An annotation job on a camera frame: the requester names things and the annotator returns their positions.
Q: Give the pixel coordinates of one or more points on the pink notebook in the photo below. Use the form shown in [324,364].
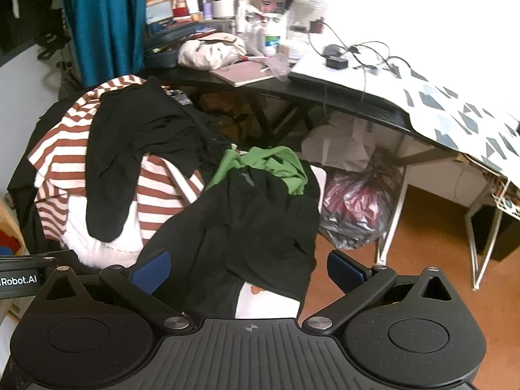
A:
[241,72]

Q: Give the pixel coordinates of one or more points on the black computer mouse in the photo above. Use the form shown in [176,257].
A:
[333,50]

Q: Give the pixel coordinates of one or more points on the clear glass jar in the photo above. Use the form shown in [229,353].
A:
[308,14]

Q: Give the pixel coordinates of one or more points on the brown white striped shirt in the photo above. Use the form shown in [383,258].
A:
[65,146]

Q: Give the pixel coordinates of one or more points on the white bottle with green label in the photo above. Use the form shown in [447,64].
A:
[273,34]

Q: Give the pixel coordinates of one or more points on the black power adapter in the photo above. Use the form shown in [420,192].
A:
[337,63]

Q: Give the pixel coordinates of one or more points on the white garment with orange print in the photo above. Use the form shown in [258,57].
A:
[264,300]

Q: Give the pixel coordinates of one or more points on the green garment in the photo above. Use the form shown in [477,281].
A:
[276,164]

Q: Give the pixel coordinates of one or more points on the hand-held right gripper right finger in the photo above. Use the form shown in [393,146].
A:
[345,270]

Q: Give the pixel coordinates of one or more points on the white metal table frame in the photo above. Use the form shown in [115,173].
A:
[390,227]

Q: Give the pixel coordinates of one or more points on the blue curtain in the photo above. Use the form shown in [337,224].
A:
[101,20]

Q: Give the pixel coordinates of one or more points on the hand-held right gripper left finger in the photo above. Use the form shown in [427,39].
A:
[152,270]

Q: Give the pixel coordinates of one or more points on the black draped garment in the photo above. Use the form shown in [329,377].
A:
[118,138]

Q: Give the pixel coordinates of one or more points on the black sweater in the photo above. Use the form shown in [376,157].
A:
[252,227]

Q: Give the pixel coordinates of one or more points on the white cosmetic pouch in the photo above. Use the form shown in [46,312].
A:
[207,50]

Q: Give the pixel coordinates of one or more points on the black desk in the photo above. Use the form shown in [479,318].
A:
[308,95]

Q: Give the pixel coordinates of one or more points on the white makeup brush holder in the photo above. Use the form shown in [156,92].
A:
[224,8]

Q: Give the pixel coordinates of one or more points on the geometric patterned tablecloth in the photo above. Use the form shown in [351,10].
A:
[317,71]

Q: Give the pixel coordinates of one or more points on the dark cloth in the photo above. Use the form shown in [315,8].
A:
[24,162]

